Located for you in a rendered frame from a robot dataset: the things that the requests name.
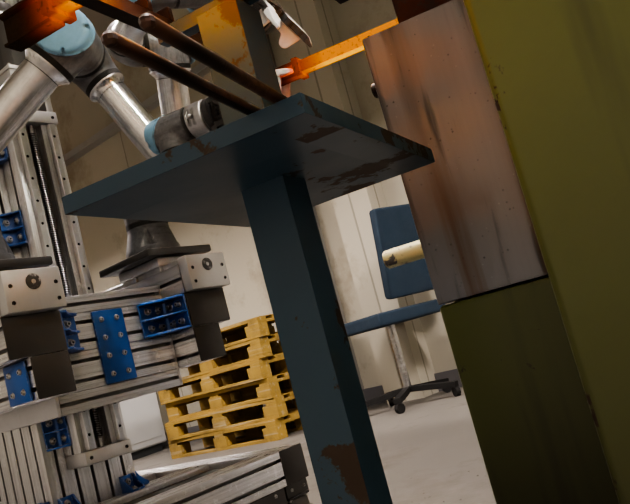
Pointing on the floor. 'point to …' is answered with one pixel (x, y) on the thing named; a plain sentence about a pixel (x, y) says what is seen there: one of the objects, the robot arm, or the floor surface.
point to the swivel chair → (383, 234)
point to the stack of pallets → (235, 394)
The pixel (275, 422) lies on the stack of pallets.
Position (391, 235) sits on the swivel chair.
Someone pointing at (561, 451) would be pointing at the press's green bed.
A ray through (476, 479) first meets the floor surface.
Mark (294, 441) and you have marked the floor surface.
